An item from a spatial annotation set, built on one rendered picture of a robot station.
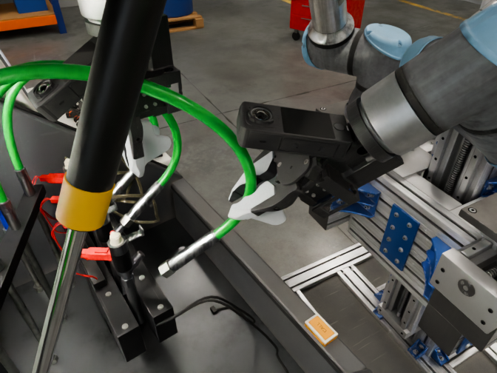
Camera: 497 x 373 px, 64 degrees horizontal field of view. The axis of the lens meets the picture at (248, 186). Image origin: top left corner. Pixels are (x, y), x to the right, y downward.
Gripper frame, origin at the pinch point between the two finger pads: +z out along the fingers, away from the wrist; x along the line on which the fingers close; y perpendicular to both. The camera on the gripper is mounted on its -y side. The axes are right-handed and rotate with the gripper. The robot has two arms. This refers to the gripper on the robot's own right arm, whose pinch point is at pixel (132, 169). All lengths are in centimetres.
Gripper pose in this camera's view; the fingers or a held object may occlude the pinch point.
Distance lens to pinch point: 57.3
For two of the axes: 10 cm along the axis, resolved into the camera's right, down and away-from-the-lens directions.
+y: 8.1, -3.6, 4.5
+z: 0.0, 7.8, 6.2
